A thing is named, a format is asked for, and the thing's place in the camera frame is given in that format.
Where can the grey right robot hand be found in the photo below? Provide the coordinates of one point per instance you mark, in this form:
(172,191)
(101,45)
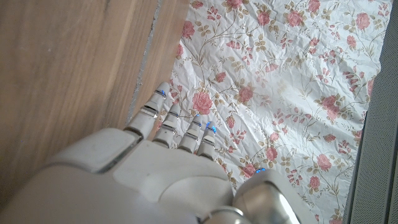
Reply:
(155,174)

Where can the floral backdrop cloth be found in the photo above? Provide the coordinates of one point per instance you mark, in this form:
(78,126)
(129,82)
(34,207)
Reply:
(280,77)

